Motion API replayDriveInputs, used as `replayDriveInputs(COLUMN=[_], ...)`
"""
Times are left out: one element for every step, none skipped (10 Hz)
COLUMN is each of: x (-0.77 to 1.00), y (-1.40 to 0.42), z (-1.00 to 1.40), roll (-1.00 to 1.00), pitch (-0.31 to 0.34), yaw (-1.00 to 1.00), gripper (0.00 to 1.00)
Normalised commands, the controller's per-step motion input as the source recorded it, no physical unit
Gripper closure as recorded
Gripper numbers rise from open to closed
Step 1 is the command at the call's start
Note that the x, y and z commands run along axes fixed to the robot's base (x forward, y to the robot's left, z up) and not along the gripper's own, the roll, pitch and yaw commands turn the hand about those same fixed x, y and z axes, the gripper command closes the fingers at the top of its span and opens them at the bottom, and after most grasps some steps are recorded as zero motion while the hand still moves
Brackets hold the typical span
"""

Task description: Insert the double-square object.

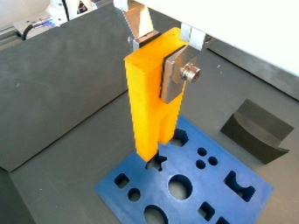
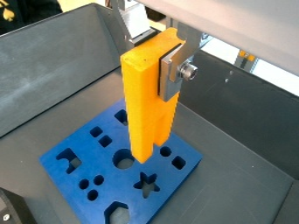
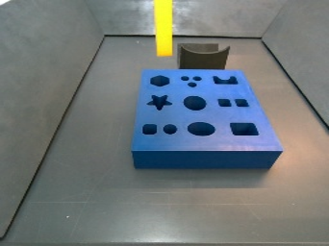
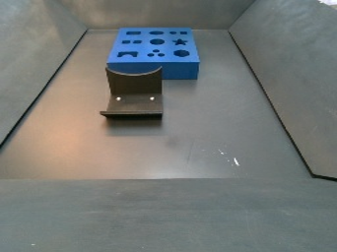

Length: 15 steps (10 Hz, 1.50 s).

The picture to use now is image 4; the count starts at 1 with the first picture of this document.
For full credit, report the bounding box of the blue foam shape-sorter block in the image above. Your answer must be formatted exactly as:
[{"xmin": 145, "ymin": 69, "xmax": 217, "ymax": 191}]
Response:
[{"xmin": 107, "ymin": 28, "xmax": 201, "ymax": 80}]

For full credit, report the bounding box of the black curved holder stand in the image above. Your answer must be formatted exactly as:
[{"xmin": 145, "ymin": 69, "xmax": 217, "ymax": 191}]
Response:
[{"xmin": 101, "ymin": 68, "xmax": 164, "ymax": 118}]

